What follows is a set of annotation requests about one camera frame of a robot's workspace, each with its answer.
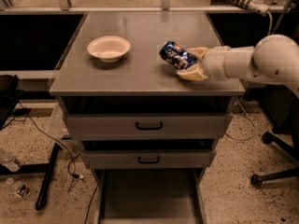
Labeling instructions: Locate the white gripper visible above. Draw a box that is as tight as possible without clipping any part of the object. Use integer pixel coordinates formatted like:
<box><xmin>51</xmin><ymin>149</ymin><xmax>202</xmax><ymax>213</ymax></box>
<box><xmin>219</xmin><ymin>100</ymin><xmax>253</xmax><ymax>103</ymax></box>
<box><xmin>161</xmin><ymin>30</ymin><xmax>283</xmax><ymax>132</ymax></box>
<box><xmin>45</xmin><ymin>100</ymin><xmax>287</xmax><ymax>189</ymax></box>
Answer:
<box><xmin>177</xmin><ymin>46</ymin><xmax>230</xmax><ymax>81</ymax></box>

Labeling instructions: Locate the blue pepsi can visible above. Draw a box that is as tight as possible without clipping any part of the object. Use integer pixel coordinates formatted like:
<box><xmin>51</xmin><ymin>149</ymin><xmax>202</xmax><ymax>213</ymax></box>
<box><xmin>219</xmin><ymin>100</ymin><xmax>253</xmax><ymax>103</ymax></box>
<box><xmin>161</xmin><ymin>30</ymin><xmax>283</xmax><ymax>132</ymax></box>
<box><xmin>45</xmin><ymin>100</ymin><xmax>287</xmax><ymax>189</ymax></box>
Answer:
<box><xmin>159</xmin><ymin>41</ymin><xmax>197</xmax><ymax>70</ymax></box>

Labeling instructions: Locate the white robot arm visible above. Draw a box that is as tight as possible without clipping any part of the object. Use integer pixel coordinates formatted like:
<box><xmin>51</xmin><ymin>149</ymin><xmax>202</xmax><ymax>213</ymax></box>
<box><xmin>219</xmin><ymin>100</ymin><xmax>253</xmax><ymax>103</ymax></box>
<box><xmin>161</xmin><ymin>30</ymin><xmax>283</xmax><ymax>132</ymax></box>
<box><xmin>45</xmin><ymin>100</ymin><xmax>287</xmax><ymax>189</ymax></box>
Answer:
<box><xmin>177</xmin><ymin>35</ymin><xmax>299</xmax><ymax>97</ymax></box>

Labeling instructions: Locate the grey drawer cabinet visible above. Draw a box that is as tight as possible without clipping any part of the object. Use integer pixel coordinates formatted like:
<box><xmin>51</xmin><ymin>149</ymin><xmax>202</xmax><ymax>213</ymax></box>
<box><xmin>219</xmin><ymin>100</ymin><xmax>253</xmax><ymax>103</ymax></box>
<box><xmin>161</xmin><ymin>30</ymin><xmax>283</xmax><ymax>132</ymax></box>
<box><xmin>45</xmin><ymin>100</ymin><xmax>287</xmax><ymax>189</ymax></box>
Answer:
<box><xmin>49</xmin><ymin>10</ymin><xmax>246</xmax><ymax>224</ymax></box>

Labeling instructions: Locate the grey top drawer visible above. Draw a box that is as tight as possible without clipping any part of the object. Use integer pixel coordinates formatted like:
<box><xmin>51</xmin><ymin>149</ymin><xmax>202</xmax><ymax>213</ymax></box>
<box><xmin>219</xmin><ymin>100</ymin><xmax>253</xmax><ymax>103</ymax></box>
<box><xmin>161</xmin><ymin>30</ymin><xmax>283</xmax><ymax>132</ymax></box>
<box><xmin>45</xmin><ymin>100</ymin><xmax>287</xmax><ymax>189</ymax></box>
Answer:
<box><xmin>62</xmin><ymin>96</ymin><xmax>232</xmax><ymax>141</ymax></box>

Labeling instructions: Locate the grey drawer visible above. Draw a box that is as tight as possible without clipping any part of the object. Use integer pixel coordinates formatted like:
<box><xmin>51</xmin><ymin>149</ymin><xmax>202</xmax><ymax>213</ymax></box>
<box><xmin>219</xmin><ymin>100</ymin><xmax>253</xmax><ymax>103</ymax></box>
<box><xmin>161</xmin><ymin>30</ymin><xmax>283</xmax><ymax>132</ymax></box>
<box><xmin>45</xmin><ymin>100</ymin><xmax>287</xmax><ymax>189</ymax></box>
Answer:
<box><xmin>93</xmin><ymin>169</ymin><xmax>207</xmax><ymax>224</ymax></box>
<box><xmin>62</xmin><ymin>96</ymin><xmax>232</xmax><ymax>141</ymax></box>
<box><xmin>81</xmin><ymin>139</ymin><xmax>216</xmax><ymax>169</ymax></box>

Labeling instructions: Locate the grey middle drawer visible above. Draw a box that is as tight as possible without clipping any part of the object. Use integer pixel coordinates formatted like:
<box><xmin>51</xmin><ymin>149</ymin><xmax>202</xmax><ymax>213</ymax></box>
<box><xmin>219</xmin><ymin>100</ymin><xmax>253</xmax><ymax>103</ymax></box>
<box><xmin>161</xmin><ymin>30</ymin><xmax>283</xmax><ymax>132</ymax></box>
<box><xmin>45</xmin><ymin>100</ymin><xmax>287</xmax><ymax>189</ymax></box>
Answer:
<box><xmin>81</xmin><ymin>139</ymin><xmax>216</xmax><ymax>169</ymax></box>

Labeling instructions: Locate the grey bottom drawer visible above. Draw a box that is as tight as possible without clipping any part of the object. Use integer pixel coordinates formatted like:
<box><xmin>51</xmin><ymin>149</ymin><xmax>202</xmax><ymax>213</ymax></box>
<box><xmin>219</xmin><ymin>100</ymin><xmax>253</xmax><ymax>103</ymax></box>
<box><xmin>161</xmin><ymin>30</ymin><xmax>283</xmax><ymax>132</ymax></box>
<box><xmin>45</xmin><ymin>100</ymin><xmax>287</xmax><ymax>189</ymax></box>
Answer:
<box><xmin>93</xmin><ymin>169</ymin><xmax>207</xmax><ymax>224</ymax></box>

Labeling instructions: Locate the white striped power strip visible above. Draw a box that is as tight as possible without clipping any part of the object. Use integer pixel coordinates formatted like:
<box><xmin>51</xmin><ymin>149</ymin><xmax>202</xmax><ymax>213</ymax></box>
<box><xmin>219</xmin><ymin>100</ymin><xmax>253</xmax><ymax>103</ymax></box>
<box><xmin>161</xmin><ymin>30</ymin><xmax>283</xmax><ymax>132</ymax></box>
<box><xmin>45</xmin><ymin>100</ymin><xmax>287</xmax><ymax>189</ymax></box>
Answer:
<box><xmin>226</xmin><ymin>0</ymin><xmax>270</xmax><ymax>16</ymax></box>

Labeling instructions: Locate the white paper bowl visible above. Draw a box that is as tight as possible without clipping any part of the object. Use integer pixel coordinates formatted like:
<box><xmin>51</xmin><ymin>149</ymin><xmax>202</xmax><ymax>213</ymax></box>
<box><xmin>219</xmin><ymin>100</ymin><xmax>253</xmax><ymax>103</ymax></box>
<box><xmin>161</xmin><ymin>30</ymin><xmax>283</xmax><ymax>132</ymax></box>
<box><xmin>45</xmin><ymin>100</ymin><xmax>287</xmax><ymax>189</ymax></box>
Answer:
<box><xmin>87</xmin><ymin>35</ymin><xmax>131</xmax><ymax>63</ymax></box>

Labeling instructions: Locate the black office chair base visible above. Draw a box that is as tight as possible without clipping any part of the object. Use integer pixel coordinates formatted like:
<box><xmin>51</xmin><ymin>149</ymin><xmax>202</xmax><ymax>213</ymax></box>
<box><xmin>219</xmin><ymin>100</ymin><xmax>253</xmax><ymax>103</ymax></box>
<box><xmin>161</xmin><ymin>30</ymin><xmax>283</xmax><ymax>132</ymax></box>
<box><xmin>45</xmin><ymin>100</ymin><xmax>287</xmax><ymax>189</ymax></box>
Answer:
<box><xmin>249</xmin><ymin>132</ymin><xmax>299</xmax><ymax>189</ymax></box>

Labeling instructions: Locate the black metal stand leg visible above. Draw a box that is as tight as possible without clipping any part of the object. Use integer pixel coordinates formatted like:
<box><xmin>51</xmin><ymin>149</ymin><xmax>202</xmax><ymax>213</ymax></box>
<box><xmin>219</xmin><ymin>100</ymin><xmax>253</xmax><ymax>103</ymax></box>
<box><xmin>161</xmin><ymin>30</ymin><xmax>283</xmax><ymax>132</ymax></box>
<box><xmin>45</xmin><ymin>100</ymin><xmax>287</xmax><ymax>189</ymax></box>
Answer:
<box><xmin>0</xmin><ymin>143</ymin><xmax>61</xmax><ymax>211</ymax></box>

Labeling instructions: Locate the black bin on left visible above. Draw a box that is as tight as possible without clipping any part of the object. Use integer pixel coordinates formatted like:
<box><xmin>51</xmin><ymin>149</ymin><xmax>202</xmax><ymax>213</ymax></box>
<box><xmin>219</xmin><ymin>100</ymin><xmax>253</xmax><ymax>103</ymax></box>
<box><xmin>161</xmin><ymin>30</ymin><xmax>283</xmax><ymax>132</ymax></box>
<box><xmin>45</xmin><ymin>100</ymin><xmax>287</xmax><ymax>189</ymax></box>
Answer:
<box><xmin>0</xmin><ymin>75</ymin><xmax>22</xmax><ymax>130</ymax></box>

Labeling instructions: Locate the clear plastic water bottle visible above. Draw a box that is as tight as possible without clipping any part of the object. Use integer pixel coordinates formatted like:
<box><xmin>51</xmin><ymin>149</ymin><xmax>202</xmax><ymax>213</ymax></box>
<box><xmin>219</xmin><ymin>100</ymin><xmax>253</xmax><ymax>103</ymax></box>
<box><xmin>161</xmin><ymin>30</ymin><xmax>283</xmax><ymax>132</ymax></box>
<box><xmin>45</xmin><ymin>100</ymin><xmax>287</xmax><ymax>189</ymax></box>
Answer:
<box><xmin>0</xmin><ymin>149</ymin><xmax>21</xmax><ymax>172</ymax></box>

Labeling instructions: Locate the crumpled wrapper litter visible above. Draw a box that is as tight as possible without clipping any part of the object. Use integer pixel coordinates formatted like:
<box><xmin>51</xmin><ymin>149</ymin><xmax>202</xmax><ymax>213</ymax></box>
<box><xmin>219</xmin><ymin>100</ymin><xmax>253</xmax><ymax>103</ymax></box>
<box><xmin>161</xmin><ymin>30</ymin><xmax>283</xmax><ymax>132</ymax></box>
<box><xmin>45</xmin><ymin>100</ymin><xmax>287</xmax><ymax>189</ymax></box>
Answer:
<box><xmin>13</xmin><ymin>184</ymin><xmax>30</xmax><ymax>199</ymax></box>

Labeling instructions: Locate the white power cord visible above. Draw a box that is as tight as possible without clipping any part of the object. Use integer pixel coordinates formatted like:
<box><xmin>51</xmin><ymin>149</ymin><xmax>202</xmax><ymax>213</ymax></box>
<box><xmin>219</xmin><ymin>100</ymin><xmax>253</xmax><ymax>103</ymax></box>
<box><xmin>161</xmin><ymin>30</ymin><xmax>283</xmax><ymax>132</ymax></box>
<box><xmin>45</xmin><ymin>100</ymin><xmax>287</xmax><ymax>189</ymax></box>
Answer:
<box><xmin>224</xmin><ymin>11</ymin><xmax>274</xmax><ymax>142</ymax></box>

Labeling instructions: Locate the black top drawer handle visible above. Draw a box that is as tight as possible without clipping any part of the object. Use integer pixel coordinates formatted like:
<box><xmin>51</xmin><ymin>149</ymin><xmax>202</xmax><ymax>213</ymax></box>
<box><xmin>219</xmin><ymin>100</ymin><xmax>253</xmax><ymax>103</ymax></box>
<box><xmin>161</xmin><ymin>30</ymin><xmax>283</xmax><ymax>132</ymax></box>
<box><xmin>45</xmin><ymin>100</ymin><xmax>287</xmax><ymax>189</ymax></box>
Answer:
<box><xmin>135</xmin><ymin>121</ymin><xmax>164</xmax><ymax>131</ymax></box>

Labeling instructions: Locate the black drawer handle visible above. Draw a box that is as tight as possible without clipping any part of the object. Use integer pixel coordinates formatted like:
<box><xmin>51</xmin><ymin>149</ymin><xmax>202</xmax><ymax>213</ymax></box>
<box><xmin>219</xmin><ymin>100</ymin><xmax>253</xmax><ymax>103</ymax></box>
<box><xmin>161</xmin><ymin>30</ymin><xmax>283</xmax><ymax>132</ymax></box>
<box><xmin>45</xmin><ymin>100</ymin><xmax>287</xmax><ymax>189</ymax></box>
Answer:
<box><xmin>135</xmin><ymin>121</ymin><xmax>164</xmax><ymax>131</ymax></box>
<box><xmin>137</xmin><ymin>156</ymin><xmax>160</xmax><ymax>164</ymax></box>

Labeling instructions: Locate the black middle drawer handle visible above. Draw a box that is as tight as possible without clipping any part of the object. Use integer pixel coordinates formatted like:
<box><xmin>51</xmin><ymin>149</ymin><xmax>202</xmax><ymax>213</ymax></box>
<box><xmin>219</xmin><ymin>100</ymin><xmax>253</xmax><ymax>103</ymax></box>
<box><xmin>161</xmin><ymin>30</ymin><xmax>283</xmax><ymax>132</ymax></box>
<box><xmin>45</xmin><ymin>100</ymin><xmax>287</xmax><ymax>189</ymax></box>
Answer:
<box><xmin>137</xmin><ymin>156</ymin><xmax>160</xmax><ymax>164</ymax></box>

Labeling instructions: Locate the black floor cable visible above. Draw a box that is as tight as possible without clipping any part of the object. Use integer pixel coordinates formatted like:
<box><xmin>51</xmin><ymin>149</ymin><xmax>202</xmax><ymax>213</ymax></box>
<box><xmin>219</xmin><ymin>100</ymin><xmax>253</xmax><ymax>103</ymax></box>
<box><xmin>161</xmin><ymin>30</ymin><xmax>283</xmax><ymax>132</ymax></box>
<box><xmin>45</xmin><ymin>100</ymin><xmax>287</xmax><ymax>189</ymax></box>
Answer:
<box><xmin>0</xmin><ymin>100</ymin><xmax>85</xmax><ymax>192</ymax></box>

